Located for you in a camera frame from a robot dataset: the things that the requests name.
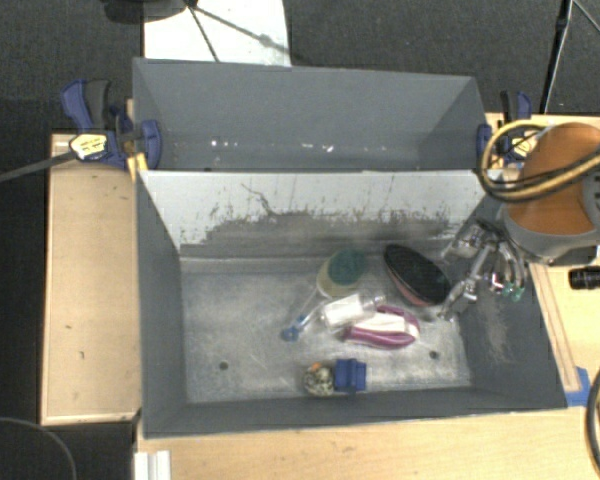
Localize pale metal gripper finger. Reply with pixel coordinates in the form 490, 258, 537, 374
437, 280, 479, 322
439, 236, 474, 264

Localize black oval brush red rim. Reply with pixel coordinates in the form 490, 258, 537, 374
382, 243, 453, 310

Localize pink and white pliers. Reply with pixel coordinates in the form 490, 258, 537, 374
339, 304, 423, 350

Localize clear plastic bottle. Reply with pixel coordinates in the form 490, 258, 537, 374
321, 292, 387, 330

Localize green and cream scrub sponge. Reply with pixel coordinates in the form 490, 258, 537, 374
316, 247, 370, 299

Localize blue plastic clip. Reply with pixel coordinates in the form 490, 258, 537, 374
333, 358, 369, 395

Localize clear blue toothbrush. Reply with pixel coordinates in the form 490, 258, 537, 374
280, 291, 327, 342

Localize speckled grey toy figure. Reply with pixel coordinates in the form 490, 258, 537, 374
301, 362, 338, 398

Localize grey metal bin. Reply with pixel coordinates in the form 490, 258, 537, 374
130, 56, 570, 440

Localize pale wood flat board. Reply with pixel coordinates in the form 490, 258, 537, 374
39, 131, 144, 427

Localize black cylinder on white bracket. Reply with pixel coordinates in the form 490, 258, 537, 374
568, 244, 600, 292

